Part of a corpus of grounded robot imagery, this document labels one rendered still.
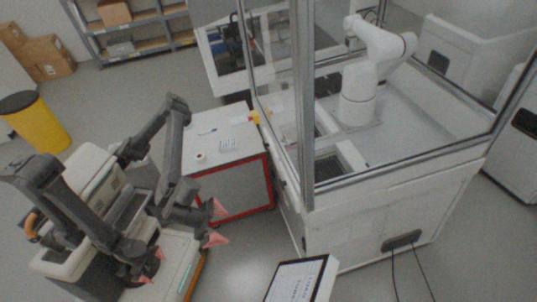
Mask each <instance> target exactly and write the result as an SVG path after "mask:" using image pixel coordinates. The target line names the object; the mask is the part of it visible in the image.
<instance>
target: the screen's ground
mask: <svg viewBox="0 0 537 302"><path fill-rule="evenodd" d="M322 263H323V260H318V263H317V265H316V268H315V272H314V273H317V275H316V277H315V282H314V284H313V287H312V290H311V292H310V297H309V299H308V302H310V298H311V295H312V293H313V290H314V287H315V283H316V280H317V278H318V275H319V272H320V270H321V265H322ZM308 265H309V262H306V263H296V264H290V265H289V268H288V270H287V273H286V275H285V276H294V275H296V276H295V280H294V282H293V285H292V288H291V290H290V292H289V296H288V299H287V300H286V302H297V300H298V298H299V295H300V291H301V289H302V286H303V283H304V281H305V276H306V274H311V273H305V272H306V269H307V268H308ZM284 266H287V265H284ZM282 268H283V266H280V267H279V271H278V272H277V274H276V276H275V279H274V281H281V283H282V280H283V278H284V276H279V275H280V273H281V271H282ZM274 281H273V284H272V287H271V289H272V288H273V286H274ZM281 283H280V285H281ZM279 287H280V286H279ZM271 289H270V291H269V293H268V297H269V294H270V292H271ZM278 291H279V289H278ZM278 291H277V293H278ZM276 295H277V294H276ZM276 295H275V297H276ZM268 297H267V299H268ZM275 297H274V299H275ZM267 299H266V300H265V302H266V301H267ZM273 302H274V301H273Z"/></svg>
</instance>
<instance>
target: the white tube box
mask: <svg viewBox="0 0 537 302"><path fill-rule="evenodd" d="M230 140H232V142H231V141H230ZM222 141H223V142H224V143H222ZM225 141H227V143H225ZM228 144H229V145H230V146H229V147H228V146H227V145H228ZM218 149H219V152H220V153H222V152H227V151H233V150H237V139H236V138H229V139H224V140H219V141H218Z"/></svg>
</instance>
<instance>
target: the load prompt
mask: <svg viewBox="0 0 537 302"><path fill-rule="evenodd" d="M316 275H317V273H312V274H306V276H305V281H304V283H303V286H302V289H301V291H300V295H299V298H298V300H297V302H308V299H309V297H310V292H311V290H312V287H313V284H314V282H315V277H316Z"/></svg>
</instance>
